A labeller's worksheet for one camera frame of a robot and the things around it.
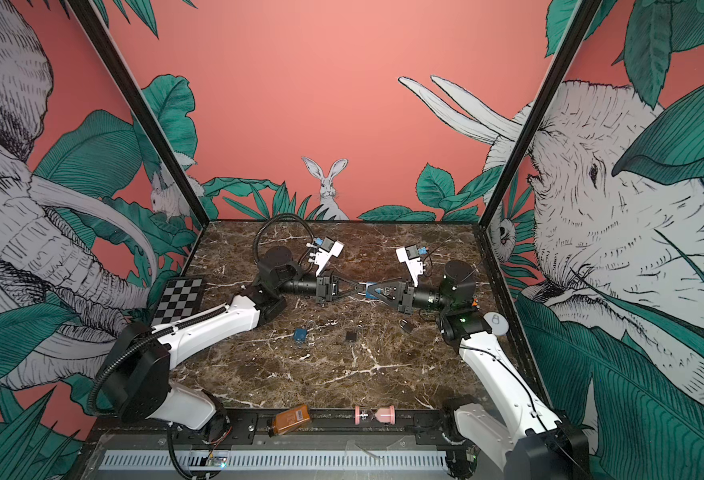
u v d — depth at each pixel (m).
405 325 0.93
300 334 0.90
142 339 0.43
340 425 0.75
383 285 0.65
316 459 0.74
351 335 0.91
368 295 0.66
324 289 0.63
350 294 0.66
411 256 0.62
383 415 0.74
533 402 0.43
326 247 0.65
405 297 0.61
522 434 0.40
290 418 0.72
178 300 0.93
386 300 0.65
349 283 0.66
